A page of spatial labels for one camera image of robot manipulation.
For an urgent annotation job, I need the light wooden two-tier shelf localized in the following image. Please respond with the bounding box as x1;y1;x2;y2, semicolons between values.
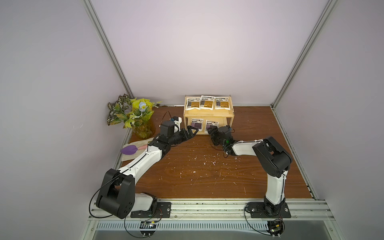
184;96;235;135

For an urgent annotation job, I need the aluminium frame corner post left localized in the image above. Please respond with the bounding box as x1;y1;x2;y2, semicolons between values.
83;0;134;98

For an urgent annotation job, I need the yellow coffee bag small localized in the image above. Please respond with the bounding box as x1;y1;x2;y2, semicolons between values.
215;97;231;110

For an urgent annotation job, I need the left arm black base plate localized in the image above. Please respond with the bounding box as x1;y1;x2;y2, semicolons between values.
130;202;172;219

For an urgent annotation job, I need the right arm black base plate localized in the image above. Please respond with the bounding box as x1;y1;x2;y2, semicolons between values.
245;202;292;219

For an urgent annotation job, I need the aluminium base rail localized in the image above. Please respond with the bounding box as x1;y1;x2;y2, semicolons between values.
81;199;344;240

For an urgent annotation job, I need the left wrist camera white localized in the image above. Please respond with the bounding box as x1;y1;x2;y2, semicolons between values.
171;117;183;133

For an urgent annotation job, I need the left circuit board connector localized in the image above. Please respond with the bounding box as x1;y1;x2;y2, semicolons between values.
139;221;158;238

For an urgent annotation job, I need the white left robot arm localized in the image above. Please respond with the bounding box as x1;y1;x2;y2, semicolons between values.
96;119;199;219

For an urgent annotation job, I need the aluminium frame corner post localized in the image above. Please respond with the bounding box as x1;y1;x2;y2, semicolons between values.
83;0;134;98
270;0;339;109

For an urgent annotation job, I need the right circuit board connector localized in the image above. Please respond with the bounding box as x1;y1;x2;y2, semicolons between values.
267;219;285;238

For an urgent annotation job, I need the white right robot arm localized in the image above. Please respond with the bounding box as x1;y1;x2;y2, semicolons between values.
208;126;293;216

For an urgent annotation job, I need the circuit board connector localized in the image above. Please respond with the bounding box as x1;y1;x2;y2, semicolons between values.
139;221;158;238
267;219;285;238

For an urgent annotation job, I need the aluminium frame corner post right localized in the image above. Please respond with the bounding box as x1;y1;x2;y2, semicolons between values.
270;0;339;109

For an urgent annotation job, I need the green artificial plant in vase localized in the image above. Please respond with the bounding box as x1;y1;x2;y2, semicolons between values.
107;94;160;139

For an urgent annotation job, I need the purple coffee bag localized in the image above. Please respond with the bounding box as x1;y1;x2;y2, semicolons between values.
205;120;219;133
190;119;204;131

